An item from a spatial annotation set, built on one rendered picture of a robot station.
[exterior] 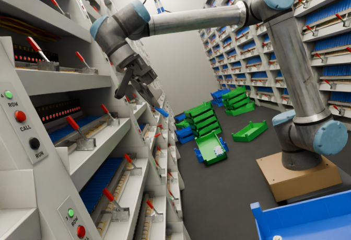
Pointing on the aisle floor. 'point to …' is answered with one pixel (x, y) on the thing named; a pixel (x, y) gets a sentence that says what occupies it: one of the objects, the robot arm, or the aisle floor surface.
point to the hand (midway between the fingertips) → (155, 106)
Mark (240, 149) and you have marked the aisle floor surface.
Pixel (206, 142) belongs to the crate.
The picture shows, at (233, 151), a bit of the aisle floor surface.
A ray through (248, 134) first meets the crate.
